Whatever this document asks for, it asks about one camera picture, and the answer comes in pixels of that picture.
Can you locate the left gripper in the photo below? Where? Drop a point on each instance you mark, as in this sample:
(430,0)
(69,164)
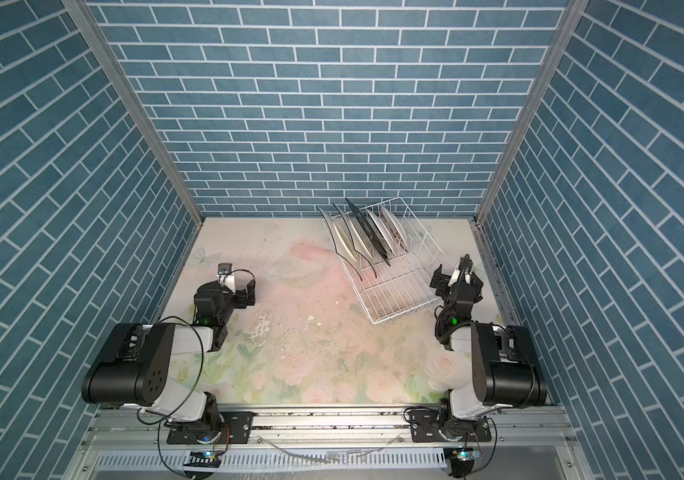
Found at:
(242,295)

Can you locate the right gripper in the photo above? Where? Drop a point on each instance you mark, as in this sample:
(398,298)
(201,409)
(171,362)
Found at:
(459,285)

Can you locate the white square plate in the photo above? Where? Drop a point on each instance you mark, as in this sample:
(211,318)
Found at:
(361,242)
(343,242)

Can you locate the floral black square plate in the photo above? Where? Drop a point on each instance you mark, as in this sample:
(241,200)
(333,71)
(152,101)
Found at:
(368,228)

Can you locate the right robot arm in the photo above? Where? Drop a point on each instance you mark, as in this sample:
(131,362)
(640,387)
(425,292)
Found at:
(505,369)

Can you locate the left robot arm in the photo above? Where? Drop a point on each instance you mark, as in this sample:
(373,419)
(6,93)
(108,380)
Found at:
(133,368)

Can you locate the round plate orange sunburst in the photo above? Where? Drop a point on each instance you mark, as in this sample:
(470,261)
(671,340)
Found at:
(395,228)

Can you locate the round plate red rim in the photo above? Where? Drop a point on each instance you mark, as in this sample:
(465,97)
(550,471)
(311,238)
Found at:
(386,233)

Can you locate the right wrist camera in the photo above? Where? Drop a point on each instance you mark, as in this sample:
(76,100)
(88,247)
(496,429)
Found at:
(464,271)

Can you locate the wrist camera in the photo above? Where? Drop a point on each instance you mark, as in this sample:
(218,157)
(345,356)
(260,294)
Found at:
(226,276)
(464,271)

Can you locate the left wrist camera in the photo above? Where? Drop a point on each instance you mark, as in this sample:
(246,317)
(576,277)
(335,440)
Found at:
(226,276)

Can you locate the white wire dish rack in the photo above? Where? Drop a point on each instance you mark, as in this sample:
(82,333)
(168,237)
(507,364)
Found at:
(404,286)

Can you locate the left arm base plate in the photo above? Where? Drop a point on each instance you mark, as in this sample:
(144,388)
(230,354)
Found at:
(230,427)

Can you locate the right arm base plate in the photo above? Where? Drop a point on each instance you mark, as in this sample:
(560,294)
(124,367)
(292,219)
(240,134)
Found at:
(427,425)

